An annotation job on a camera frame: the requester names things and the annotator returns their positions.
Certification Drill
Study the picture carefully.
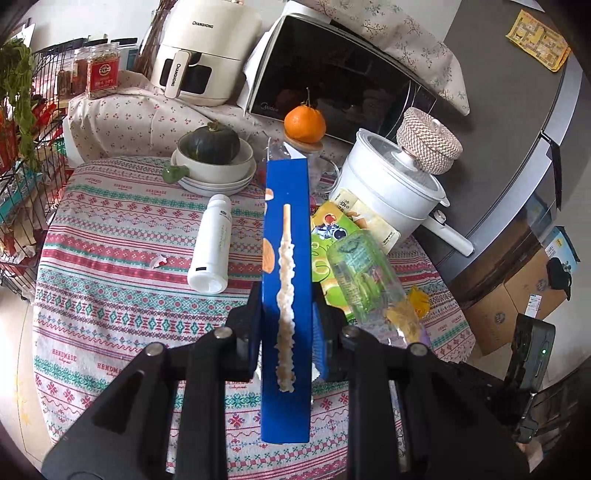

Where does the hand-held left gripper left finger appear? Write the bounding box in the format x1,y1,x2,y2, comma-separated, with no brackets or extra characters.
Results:
41,282,265,480

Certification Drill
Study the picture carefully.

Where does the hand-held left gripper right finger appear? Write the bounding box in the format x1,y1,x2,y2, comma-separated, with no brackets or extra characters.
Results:
310,282,532,480

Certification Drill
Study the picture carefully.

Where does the blue snack box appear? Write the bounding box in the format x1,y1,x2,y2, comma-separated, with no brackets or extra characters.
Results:
259,158,315,446

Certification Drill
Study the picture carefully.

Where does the cardboard box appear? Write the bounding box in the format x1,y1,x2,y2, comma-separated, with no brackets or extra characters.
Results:
462,247,570,356

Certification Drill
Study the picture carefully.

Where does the green snack packet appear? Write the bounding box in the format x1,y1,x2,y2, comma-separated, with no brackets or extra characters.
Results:
310,200,370,321

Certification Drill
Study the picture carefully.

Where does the clear bottle with green label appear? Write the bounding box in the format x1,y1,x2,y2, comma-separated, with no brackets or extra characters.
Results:
326,231,426,344

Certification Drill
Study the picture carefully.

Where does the small black object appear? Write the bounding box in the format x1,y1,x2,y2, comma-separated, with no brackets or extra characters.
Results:
547,257,573,291

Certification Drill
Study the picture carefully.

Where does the white plastic bottle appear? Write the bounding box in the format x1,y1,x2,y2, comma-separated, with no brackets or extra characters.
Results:
187,194,233,294

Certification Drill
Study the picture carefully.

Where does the yellow wrapper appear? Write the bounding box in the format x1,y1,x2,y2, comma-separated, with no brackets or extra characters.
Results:
385,285,432,344

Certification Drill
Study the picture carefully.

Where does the light blue box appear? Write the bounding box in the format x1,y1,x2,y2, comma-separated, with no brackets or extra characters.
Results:
540,225,581,274

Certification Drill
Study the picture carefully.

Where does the cream plate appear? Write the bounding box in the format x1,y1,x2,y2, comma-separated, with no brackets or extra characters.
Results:
178,171,257,197

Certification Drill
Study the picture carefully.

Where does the patterned red and green tablecloth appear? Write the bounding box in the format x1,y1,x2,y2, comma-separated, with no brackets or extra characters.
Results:
32,157,476,480

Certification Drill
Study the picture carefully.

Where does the cream bowl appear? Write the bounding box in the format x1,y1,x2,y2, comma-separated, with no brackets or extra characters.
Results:
174,134,256,183

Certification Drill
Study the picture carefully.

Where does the white electric pot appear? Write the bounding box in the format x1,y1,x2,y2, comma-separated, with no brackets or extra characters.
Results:
329,129,475,258

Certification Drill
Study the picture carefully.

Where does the glass teapot with wooden lid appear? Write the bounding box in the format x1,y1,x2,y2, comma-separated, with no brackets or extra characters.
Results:
265,137,343,195

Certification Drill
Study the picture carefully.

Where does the dark green squash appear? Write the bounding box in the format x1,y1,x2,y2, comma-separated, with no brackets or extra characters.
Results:
187,121,241,164

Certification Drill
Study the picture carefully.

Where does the large tangerine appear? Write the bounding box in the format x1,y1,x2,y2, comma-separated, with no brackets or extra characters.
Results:
283,88,327,144

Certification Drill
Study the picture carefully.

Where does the grey refrigerator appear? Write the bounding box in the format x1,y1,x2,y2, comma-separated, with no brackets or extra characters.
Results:
406,0,585,301

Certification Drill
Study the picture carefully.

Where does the black and white microwave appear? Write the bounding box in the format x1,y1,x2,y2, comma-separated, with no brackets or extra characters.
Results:
238,13,439,148

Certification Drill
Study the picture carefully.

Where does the cream air fryer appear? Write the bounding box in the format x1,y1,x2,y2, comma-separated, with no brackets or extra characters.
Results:
150,0,263,108

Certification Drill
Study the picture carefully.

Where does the spice jar with red label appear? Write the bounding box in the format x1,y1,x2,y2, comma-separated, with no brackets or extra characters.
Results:
85,42,122,100

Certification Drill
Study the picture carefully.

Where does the vase with dry twigs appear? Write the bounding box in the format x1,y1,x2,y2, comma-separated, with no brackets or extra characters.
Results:
137,0,178,80

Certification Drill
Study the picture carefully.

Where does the bunch of green vegetables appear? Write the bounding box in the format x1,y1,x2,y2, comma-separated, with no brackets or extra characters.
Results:
0,39,43,171

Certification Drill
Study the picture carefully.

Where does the woven rope coaster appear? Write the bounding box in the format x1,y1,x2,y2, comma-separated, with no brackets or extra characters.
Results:
396,107,463,175

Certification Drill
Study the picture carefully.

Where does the black wire rack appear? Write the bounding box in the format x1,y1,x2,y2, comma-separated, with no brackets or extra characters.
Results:
0,41,80,301

